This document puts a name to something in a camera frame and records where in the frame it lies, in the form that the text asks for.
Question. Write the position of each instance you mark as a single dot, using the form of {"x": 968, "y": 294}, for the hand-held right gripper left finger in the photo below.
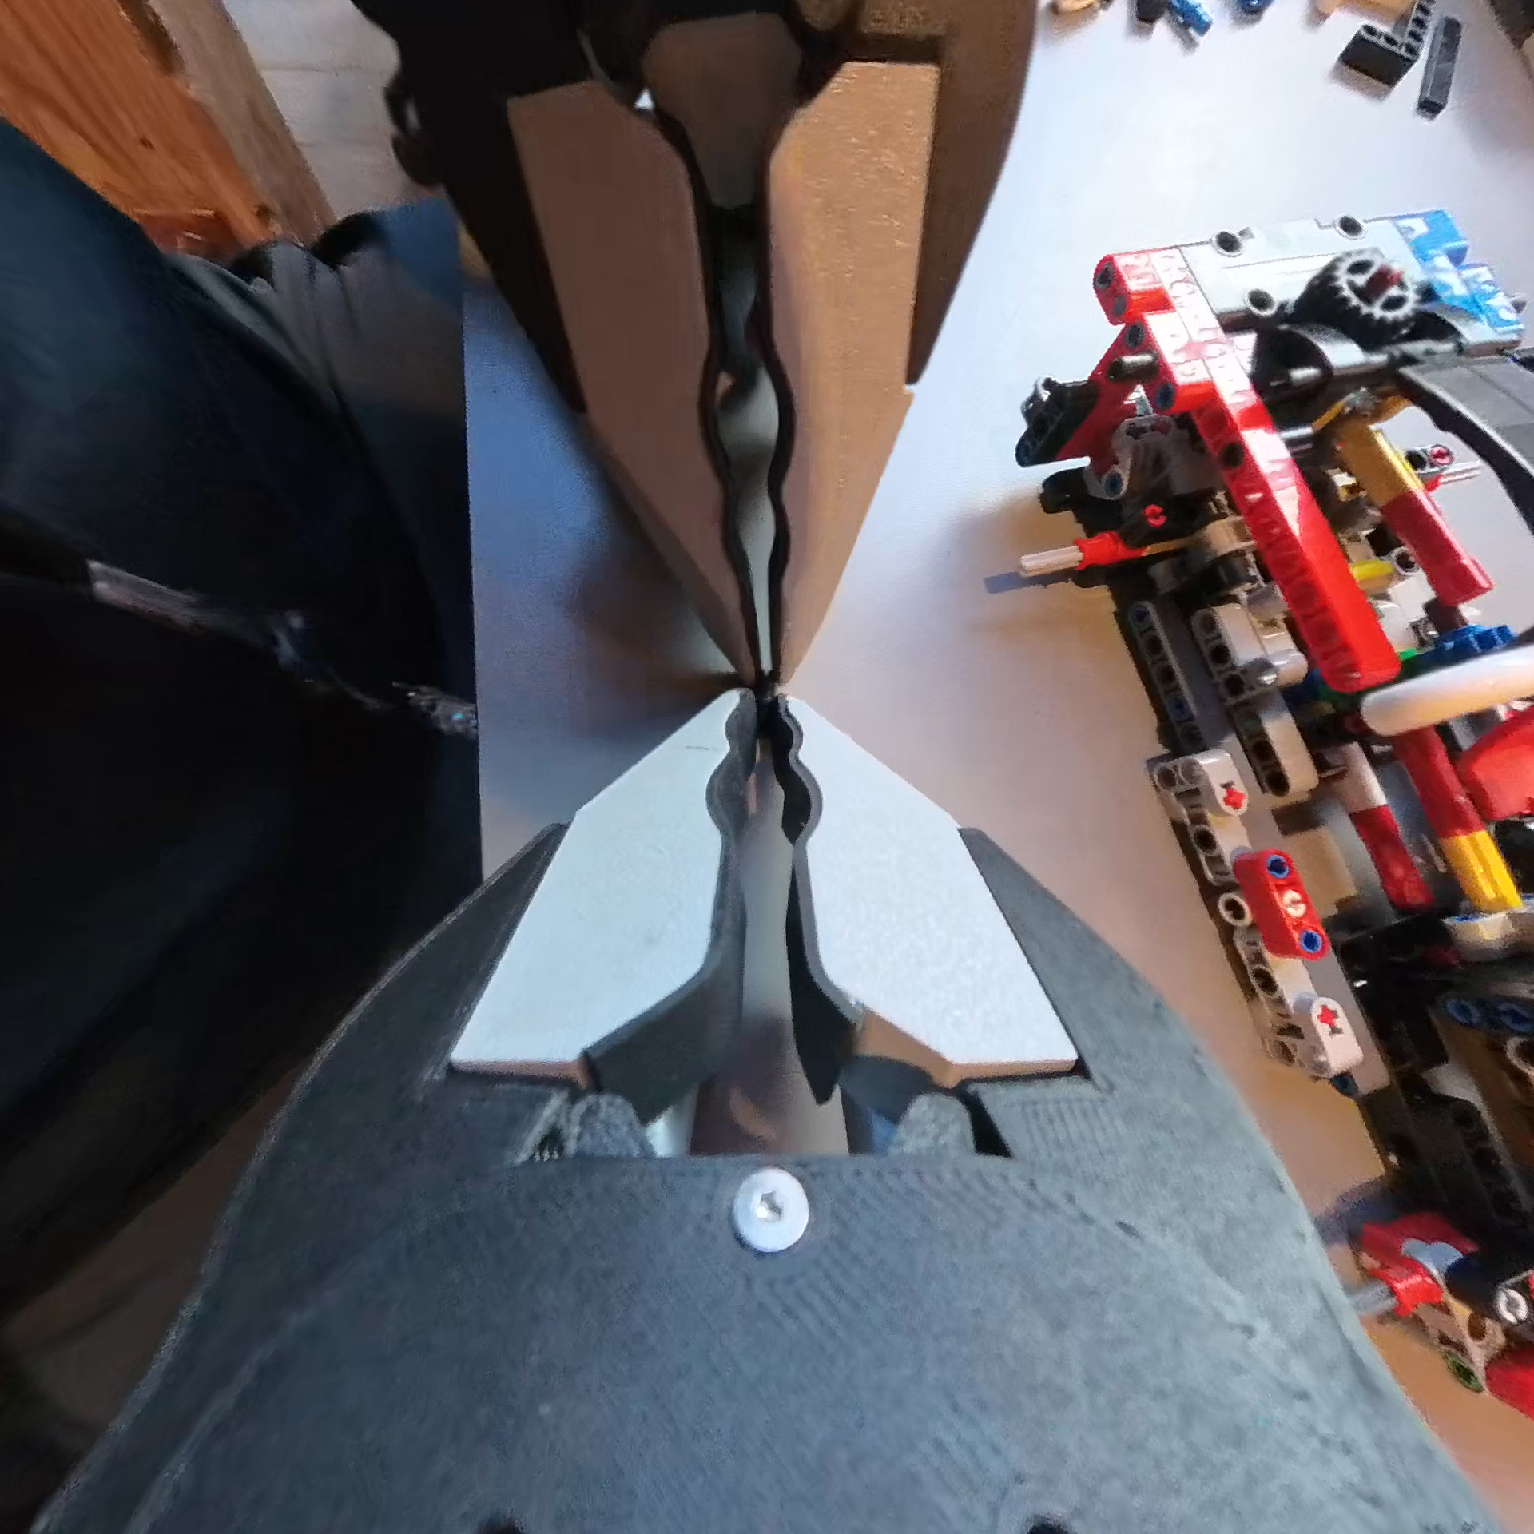
{"x": 600, "y": 946}

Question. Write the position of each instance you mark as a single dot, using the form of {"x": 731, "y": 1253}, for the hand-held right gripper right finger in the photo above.
{"x": 923, "y": 946}

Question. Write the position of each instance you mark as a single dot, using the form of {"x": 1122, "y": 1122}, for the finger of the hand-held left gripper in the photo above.
{"x": 852, "y": 300}
{"x": 610, "y": 300}

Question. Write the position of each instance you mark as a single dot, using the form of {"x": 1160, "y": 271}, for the grey desk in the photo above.
{"x": 959, "y": 778}

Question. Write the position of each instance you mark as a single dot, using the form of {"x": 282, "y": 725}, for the toy building brick car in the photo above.
{"x": 1246, "y": 479}

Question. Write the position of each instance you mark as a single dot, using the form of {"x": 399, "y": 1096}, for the small blue toy pin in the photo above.
{"x": 1189, "y": 11}

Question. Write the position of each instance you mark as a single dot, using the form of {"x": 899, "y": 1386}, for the person's dark trousers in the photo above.
{"x": 180, "y": 479}

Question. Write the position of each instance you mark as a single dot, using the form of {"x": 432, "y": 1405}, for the black angled toy beam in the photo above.
{"x": 1390, "y": 48}

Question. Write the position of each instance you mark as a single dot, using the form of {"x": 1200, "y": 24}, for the black straight toy beam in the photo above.
{"x": 1441, "y": 66}

